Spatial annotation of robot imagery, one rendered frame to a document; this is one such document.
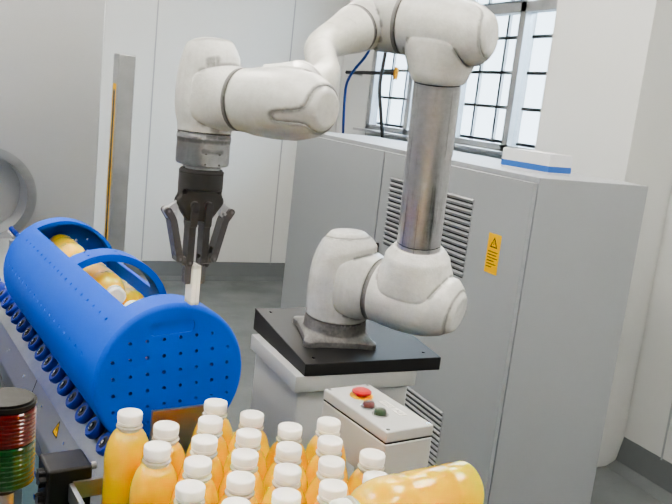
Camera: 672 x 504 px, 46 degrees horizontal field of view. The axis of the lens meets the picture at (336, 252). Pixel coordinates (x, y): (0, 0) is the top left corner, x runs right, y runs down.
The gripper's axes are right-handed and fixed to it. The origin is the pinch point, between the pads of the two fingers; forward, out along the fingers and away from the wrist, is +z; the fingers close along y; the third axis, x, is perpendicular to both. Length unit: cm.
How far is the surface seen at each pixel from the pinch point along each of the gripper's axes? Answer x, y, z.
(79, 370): 14.0, -14.8, 19.5
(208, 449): -25.4, -6.3, 18.5
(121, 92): 147, 31, -29
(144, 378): 4.8, -5.8, 18.5
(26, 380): 65, -13, 40
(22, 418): -40, -35, 4
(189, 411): 0.2, 1.3, 23.9
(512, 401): 62, 151, 64
